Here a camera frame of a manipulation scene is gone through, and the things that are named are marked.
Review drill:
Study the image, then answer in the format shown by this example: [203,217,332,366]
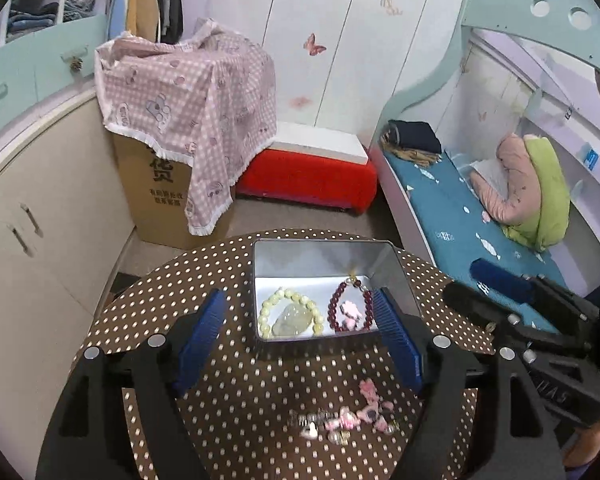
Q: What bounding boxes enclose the beige cabinet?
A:
[0,85,137,411]

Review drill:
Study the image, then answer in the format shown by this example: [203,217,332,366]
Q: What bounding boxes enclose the pink flower charm bracelet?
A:
[356,379,402,436]

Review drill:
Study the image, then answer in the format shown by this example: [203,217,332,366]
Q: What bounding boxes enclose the pale jade pendant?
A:
[272,304,314,337]

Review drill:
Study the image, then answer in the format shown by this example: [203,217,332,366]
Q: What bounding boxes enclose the brown cardboard box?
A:
[111,127,237,251]

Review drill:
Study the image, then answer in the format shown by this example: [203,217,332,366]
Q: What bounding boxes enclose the dark cabinet handle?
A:
[20,203,44,239]
[11,227,34,259]

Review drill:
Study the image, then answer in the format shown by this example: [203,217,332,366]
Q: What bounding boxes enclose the light green bed frame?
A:
[367,0,600,301]

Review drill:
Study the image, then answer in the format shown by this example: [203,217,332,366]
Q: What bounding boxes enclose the hanging clothes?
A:
[126,0,184,44]

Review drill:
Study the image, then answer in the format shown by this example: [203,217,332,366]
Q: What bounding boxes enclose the green pillow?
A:
[502,136,572,252]

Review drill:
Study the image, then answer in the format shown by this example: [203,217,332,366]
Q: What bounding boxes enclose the light green drawer unit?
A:
[0,12,110,142]

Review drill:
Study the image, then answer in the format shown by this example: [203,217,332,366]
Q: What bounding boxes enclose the dark red bead bracelet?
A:
[328,275,377,334]

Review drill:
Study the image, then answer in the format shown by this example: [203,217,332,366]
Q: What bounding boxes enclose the dark folded clothing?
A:
[387,120,442,155]

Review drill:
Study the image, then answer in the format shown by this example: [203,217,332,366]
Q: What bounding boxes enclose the brown polka dot tablecloth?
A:
[70,230,498,480]

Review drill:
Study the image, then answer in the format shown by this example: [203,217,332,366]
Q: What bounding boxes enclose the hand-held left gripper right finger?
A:
[370,287,567,480]

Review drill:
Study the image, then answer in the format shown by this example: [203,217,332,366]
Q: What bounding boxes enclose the tan fringed cloth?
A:
[386,141,443,167]

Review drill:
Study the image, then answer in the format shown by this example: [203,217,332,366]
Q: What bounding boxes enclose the pale yellow bead bracelet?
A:
[259,287,327,339]

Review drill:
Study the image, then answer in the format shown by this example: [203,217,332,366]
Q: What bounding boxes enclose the white wardrobe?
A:
[202,0,473,147]

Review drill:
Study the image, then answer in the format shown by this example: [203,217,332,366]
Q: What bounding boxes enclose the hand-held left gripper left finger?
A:
[35,287,228,480]

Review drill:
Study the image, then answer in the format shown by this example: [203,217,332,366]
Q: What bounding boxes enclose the pink flower charm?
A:
[340,300,365,332]

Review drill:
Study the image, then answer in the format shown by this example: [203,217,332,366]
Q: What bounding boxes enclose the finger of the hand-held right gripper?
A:
[470,258,600,333]
[442,281,523,333]

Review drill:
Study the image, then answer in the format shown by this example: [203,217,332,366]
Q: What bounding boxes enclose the white pillow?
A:
[467,159,512,197]

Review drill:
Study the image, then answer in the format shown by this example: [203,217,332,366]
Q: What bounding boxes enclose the folded blue clothes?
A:
[5,4,57,38]

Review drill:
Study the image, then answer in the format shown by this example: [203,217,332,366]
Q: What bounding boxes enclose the blue fish print mattress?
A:
[382,150,583,336]

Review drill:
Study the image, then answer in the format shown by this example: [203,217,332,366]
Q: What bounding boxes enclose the pink checked cloth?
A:
[94,17,280,237]

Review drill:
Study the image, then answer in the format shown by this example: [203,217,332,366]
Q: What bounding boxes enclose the silver pink charm bracelet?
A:
[286,407,357,447]

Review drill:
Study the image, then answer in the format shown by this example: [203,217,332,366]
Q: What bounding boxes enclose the person's right forearm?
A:
[562,416,600,468]

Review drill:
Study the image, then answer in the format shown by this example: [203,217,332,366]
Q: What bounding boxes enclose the silver metal tin box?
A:
[252,239,424,357]

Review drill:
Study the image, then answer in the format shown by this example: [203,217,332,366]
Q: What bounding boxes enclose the red storage box white lid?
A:
[235,122,379,216]

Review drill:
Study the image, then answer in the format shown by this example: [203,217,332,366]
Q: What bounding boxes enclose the pink pillow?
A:
[469,133,545,226]

